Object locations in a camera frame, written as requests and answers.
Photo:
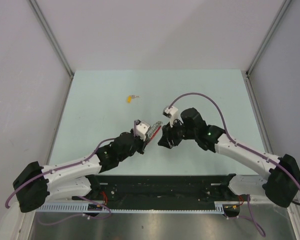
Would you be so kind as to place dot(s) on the grey slotted cable duct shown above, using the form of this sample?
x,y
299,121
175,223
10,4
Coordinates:
x,y
92,208

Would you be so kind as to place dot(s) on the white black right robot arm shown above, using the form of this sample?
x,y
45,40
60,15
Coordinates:
x,y
279,175

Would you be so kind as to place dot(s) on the aluminium frame post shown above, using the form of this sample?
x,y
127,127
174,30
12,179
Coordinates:
x,y
38,13
286,4

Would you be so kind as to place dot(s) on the key with yellow tag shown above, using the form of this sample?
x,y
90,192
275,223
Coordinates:
x,y
130,98

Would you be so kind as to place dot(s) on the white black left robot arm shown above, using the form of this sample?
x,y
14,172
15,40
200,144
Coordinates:
x,y
37,184

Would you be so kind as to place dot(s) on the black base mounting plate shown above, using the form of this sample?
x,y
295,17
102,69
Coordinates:
x,y
209,187

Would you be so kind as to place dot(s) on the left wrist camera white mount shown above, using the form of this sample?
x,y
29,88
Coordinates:
x,y
140,129

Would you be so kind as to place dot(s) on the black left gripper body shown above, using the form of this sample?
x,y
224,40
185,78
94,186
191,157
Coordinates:
x,y
138,145

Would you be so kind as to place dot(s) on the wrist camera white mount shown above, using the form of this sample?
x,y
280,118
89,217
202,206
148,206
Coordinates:
x,y
171,112
140,129

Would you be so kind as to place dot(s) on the left aluminium frame post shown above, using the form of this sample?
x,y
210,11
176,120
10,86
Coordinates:
x,y
38,13

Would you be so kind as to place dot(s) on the right aluminium frame post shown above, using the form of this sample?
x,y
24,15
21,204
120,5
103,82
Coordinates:
x,y
286,4

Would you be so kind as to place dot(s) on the red handled metal key holder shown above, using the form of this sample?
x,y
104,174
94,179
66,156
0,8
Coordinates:
x,y
153,130

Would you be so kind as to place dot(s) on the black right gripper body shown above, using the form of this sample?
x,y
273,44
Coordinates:
x,y
178,132

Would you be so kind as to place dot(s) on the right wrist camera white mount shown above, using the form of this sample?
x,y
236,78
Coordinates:
x,y
171,112

